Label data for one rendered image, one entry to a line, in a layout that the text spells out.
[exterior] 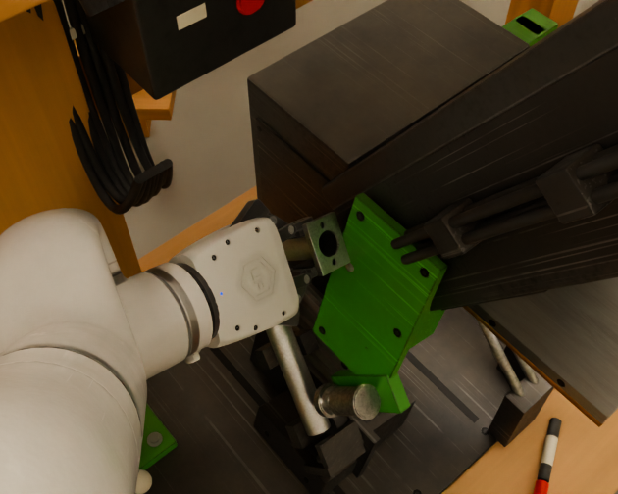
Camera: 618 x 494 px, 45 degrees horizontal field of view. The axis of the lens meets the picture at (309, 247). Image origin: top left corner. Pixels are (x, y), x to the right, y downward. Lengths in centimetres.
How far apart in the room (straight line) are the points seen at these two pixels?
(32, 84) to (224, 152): 178
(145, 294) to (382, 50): 46
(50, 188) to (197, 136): 174
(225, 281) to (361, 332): 20
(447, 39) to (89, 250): 58
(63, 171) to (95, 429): 60
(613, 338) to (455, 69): 35
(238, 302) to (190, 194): 175
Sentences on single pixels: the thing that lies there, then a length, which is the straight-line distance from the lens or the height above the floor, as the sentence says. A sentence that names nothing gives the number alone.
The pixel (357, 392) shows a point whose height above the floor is 110.
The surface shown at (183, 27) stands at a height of 141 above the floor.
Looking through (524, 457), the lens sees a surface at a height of 90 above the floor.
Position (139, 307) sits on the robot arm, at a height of 132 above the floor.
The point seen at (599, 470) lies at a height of 90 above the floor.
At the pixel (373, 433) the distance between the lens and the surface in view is 92.
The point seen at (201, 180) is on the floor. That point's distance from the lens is 245.
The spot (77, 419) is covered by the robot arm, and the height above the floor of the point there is 159.
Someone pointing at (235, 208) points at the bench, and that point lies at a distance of 123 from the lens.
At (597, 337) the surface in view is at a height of 113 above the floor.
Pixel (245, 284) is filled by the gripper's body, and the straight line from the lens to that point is 68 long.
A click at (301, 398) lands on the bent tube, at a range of 89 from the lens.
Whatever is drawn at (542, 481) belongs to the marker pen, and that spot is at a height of 92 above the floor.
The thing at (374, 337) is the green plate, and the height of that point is 114.
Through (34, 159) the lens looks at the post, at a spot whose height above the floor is 126.
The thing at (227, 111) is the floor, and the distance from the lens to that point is 266.
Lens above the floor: 183
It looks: 54 degrees down
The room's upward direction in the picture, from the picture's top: straight up
